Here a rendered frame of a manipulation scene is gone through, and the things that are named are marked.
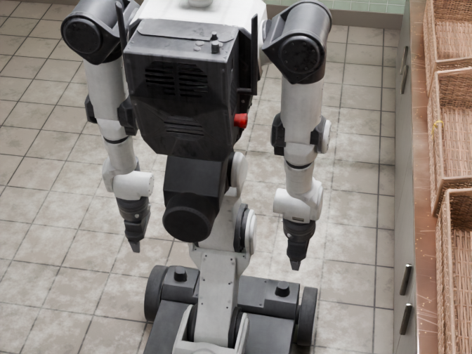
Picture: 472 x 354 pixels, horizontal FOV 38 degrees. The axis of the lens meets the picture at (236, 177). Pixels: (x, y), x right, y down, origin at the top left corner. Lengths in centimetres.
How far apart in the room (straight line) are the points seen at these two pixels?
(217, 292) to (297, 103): 79
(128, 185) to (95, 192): 121
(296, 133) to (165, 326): 103
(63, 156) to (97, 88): 170
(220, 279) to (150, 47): 93
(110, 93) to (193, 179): 27
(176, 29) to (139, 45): 9
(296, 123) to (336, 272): 128
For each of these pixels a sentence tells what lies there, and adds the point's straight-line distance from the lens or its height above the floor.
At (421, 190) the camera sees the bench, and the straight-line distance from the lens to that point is 221.
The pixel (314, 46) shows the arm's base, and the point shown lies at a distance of 134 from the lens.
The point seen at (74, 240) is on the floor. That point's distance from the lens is 287.
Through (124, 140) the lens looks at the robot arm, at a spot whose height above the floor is 99.
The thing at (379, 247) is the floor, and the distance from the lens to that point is 281.
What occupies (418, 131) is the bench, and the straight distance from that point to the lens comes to 243.
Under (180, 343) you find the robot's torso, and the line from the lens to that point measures 209.
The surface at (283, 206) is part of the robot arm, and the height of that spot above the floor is 81.
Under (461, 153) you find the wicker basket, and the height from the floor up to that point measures 59.
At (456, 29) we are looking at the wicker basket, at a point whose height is 59.
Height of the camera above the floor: 205
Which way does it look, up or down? 42 degrees down
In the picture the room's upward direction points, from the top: 1 degrees counter-clockwise
